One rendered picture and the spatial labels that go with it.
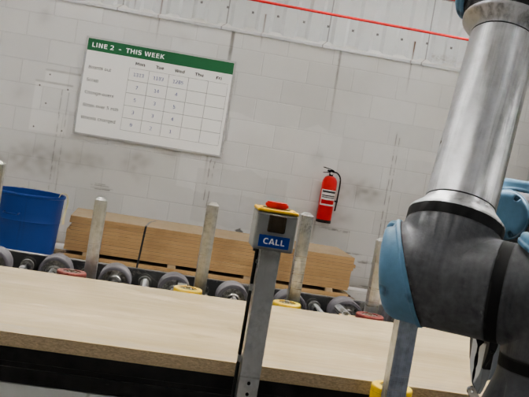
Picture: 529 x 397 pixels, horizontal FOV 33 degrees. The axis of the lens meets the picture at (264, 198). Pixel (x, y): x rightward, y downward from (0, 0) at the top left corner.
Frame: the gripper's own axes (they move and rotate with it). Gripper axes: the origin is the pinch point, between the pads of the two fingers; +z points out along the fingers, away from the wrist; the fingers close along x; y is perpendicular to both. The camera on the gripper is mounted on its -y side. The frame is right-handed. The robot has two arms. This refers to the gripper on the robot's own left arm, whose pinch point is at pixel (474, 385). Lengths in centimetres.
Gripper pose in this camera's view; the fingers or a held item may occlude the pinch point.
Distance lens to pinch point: 158.4
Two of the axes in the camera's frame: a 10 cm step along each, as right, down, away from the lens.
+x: -1.1, -0.7, 9.9
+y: 9.8, 1.5, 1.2
